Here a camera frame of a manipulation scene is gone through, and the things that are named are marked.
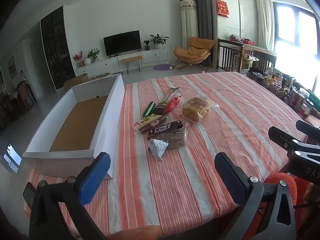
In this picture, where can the brown bar with pink label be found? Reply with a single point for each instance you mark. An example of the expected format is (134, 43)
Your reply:
(155, 124)

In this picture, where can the green snack packet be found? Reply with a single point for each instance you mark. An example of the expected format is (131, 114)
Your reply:
(149, 108)

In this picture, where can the white round vase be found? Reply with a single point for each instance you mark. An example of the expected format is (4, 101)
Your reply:
(88, 61)

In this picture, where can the red snack packet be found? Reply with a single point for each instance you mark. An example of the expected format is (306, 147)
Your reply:
(173, 103)

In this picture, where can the wooden dining chair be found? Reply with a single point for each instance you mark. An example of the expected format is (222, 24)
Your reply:
(25, 93)

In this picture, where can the red flowers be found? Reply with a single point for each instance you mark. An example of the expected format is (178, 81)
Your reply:
(78, 56)

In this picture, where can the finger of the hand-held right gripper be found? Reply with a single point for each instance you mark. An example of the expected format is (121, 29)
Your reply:
(281, 137)
(308, 128)

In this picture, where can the orange lounge chair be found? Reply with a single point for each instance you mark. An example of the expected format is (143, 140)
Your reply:
(195, 50)

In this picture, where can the wooden side table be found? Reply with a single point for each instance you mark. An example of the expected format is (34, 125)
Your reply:
(265, 55)

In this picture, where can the orange striped tablecloth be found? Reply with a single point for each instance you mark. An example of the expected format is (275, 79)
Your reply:
(200, 167)

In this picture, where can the dark glass cabinet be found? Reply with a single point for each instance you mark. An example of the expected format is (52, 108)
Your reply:
(57, 47)

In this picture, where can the green plant in glass vase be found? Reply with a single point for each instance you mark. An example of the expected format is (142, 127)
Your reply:
(93, 53)

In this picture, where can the red wall hanging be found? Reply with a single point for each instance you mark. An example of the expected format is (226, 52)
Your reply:
(222, 8)

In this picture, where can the black television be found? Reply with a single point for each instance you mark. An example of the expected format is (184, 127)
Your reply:
(122, 42)

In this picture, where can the purple round rug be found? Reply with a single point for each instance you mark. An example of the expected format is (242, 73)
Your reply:
(161, 67)

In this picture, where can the black packet with white letters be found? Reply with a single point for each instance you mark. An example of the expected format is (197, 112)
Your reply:
(165, 128)

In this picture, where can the orange fuzzy cloth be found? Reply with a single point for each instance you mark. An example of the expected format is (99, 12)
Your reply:
(282, 190)

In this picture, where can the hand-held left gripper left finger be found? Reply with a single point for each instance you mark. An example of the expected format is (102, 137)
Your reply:
(95, 175)

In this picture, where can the window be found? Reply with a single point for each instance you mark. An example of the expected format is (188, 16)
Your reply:
(295, 30)

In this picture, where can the clutter of jars and packets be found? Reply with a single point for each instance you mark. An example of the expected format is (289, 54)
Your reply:
(282, 85)

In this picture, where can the white cardboard box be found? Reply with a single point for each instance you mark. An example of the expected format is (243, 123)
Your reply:
(112, 120)

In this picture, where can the silver blue snack packet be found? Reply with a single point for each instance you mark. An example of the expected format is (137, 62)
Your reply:
(157, 148)

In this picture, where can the brown cardboard box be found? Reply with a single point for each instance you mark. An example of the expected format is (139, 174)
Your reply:
(76, 81)

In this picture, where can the cream snack packet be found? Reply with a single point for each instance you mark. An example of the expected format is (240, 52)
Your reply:
(143, 122)

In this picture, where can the large plant in white pot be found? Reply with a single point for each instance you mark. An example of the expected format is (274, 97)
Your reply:
(158, 40)

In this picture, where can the grey curtain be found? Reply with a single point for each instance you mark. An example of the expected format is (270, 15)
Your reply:
(205, 10)

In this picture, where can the covered standing air conditioner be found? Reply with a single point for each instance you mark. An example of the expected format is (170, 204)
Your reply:
(188, 25)

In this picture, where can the person's left hand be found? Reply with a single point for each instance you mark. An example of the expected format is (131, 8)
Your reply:
(137, 233)

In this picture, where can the wooden bench with metal legs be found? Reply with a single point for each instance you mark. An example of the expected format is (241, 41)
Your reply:
(132, 59)

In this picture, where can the white television cabinet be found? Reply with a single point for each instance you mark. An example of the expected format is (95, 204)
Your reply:
(155, 56)

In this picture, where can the brown cake packet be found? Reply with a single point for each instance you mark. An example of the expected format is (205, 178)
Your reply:
(177, 142)

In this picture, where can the small plant in dark pot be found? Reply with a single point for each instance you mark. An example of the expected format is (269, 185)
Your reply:
(147, 45)

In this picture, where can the long dark cartoon snack packet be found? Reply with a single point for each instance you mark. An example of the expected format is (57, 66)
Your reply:
(168, 97)

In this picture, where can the white curtain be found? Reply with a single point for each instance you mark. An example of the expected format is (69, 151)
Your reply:
(263, 20)

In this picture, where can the bread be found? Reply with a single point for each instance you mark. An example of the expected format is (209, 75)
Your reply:
(196, 108)

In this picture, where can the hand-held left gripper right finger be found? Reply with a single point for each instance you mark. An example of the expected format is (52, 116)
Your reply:
(228, 177)

